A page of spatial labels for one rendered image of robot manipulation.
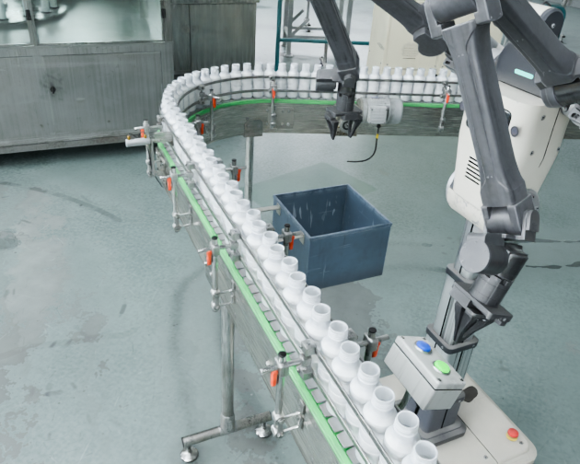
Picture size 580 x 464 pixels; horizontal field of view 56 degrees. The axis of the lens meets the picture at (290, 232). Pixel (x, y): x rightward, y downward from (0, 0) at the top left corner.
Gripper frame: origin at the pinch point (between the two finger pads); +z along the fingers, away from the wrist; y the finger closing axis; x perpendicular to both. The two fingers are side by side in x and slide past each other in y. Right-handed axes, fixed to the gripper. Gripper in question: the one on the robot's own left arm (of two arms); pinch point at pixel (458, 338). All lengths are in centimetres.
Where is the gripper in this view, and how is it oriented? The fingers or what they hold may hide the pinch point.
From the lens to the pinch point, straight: 108.7
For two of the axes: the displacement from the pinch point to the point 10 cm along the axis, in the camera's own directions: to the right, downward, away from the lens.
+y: 4.0, 4.8, -7.8
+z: -3.8, 8.6, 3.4
